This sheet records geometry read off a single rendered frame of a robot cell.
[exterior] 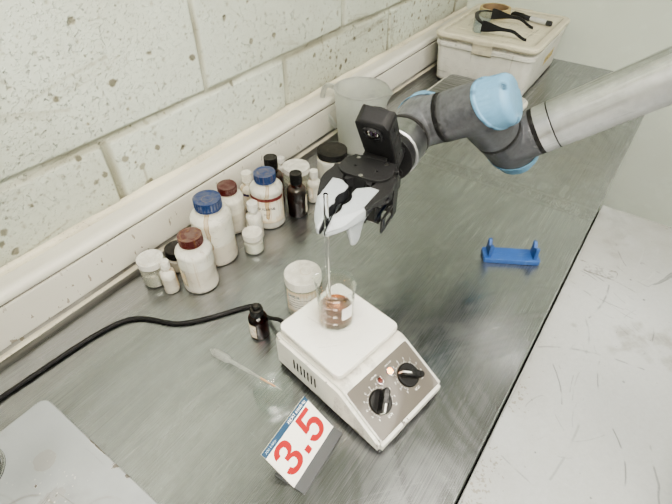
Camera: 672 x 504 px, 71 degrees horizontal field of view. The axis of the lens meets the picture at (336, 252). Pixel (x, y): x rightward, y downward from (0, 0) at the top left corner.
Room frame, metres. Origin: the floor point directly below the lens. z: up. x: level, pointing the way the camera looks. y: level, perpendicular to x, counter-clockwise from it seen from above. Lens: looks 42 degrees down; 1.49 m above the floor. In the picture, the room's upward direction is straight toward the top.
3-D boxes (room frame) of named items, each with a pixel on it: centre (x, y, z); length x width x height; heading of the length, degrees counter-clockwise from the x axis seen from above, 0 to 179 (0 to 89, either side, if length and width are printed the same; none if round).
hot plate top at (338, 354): (0.41, 0.00, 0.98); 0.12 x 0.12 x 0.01; 45
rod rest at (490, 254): (0.64, -0.32, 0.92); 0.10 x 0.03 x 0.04; 84
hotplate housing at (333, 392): (0.39, -0.02, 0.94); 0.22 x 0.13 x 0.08; 45
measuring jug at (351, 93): (1.05, -0.05, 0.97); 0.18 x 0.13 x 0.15; 63
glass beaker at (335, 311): (0.42, 0.00, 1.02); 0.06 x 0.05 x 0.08; 66
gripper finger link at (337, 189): (0.46, 0.01, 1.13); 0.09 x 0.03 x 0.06; 152
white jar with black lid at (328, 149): (0.91, 0.01, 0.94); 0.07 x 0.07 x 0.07
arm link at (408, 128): (0.62, -0.09, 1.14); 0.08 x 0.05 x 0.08; 63
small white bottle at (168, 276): (0.56, 0.28, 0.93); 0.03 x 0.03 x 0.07
